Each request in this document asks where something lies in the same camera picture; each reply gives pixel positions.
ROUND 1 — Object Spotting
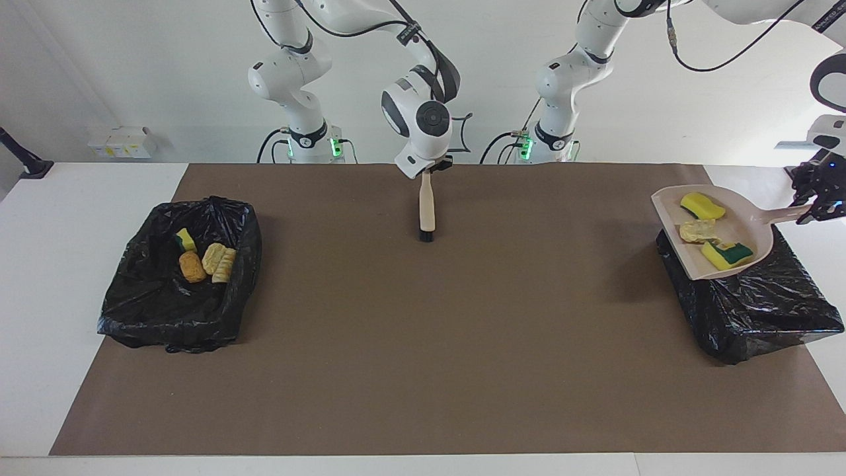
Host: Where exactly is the pale yellow scrap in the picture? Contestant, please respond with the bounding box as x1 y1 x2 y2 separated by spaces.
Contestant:
202 242 229 276
679 219 723 245

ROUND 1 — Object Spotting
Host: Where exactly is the beige plastic dustpan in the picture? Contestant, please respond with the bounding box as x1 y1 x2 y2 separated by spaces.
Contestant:
650 184 814 282

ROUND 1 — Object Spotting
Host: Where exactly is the bin with black bag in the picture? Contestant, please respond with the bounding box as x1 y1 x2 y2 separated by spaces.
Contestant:
656 223 845 366
97 195 262 354

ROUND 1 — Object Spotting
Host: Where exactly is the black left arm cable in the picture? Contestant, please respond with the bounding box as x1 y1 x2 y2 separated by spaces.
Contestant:
666 0 808 73

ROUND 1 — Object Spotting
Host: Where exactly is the black base cable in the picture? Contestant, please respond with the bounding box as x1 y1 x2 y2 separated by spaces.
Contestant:
479 99 546 165
256 128 291 164

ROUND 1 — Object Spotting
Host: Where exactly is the white power strip box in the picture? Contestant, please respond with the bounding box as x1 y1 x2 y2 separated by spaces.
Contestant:
87 126 158 159

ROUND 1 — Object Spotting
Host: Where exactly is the orange brown nugget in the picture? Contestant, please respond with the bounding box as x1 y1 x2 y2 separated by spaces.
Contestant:
178 251 207 284

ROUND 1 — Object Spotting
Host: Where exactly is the striped cream orange bread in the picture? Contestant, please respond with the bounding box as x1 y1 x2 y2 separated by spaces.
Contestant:
211 247 237 284

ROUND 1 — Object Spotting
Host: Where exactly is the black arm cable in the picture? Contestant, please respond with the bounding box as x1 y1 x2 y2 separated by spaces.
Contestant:
666 0 808 73
251 0 474 155

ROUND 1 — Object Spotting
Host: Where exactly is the beige hand brush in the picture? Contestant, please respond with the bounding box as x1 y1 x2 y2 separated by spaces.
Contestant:
418 168 438 243

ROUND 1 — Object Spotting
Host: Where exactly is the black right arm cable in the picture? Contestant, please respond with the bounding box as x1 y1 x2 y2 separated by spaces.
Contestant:
251 0 474 155

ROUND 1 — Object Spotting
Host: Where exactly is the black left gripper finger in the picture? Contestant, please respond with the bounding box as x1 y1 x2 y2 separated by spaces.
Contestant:
790 167 815 207
796 202 843 226

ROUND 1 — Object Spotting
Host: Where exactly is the brown table mat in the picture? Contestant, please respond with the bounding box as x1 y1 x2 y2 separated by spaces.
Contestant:
50 163 846 456

